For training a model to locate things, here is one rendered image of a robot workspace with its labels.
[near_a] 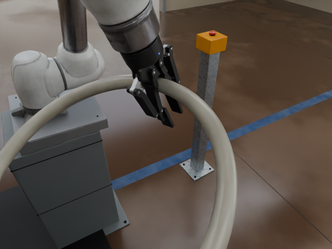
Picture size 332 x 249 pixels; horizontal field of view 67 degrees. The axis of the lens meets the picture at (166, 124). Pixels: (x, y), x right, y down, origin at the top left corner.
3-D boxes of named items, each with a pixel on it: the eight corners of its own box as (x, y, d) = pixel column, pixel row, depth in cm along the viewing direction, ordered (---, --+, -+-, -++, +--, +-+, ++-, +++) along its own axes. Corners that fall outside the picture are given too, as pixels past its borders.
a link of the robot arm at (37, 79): (16, 96, 117) (-2, 51, 102) (56, 84, 125) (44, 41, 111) (26, 114, 107) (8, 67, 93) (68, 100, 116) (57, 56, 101)
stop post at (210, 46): (214, 170, 203) (239, 35, 134) (194, 181, 194) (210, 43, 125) (198, 155, 216) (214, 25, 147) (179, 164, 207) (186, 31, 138)
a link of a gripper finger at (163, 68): (142, 61, 49) (145, 55, 49) (164, 90, 58) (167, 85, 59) (157, 64, 47) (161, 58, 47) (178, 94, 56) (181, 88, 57)
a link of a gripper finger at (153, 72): (155, 67, 47) (151, 71, 46) (166, 112, 55) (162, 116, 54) (140, 63, 49) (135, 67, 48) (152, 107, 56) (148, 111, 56)
